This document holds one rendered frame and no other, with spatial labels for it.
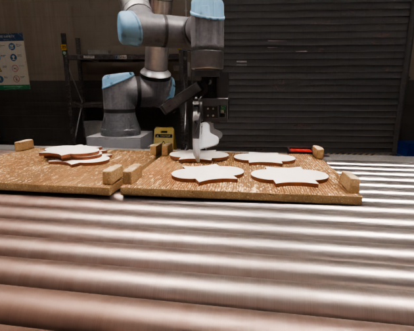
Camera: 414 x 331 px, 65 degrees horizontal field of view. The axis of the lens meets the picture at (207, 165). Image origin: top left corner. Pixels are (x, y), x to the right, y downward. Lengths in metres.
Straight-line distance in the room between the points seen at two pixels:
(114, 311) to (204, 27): 0.60
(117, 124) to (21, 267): 0.88
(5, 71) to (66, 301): 6.34
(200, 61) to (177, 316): 0.57
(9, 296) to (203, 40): 0.59
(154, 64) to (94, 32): 4.70
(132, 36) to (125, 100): 0.46
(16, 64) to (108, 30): 1.69
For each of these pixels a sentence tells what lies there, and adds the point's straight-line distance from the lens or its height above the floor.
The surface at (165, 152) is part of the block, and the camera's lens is 0.84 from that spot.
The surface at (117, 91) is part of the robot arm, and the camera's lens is 1.23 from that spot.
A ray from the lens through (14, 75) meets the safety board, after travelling 6.53.
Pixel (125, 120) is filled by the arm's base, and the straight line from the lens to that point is 1.24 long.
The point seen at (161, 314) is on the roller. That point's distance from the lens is 0.30.
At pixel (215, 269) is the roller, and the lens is 0.37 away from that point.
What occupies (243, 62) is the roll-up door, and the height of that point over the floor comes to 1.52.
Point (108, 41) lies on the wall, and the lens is 5.82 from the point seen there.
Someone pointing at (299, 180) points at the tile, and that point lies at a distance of 0.60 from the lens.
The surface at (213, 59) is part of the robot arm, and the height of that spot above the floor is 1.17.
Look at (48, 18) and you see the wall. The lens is 6.26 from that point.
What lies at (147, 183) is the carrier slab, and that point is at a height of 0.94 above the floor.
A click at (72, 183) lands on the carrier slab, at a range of 0.64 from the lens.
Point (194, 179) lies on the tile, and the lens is 0.60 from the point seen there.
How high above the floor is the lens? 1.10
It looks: 13 degrees down
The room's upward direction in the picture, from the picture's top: straight up
